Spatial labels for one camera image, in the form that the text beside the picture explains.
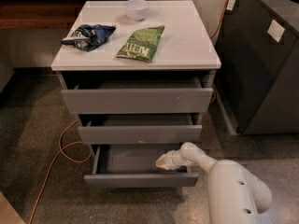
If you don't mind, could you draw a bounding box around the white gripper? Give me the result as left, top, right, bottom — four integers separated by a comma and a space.
155, 150, 191, 171

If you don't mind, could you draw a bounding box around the grey bottom drawer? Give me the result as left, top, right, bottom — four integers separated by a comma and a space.
84, 144, 199, 188

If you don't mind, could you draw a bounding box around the grey drawer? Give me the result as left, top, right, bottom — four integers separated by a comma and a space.
84, 144, 199, 188
62, 77, 213, 114
78, 114, 202, 145

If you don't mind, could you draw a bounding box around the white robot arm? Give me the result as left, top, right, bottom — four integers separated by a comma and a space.
155, 142, 272, 224

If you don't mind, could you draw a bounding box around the grey middle drawer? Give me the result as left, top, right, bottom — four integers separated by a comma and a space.
78, 114, 202, 145

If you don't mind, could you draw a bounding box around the grey top drawer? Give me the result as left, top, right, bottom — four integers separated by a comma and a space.
62, 77, 213, 114

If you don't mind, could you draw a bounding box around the grey three-drawer cabinet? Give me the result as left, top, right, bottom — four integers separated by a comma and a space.
50, 0, 222, 170

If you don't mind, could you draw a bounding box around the green chip bag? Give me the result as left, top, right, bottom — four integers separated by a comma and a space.
117, 25, 164, 63

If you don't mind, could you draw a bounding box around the dark grey bin cabinet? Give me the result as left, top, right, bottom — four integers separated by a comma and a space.
215, 0, 299, 134

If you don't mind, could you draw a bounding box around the blue chip bag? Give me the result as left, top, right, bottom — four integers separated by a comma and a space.
61, 24, 116, 52

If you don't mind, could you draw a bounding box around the white bowl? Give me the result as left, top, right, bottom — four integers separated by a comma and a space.
124, 0, 150, 21

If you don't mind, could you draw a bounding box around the white label sticker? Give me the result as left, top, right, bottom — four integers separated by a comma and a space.
267, 20, 285, 42

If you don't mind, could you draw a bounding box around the wooden bench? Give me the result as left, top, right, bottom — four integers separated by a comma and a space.
0, 0, 182, 30

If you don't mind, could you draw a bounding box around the orange cable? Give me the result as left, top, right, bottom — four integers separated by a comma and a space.
27, 119, 93, 224

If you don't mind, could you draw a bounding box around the white cable tag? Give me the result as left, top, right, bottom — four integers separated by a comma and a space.
226, 0, 236, 11

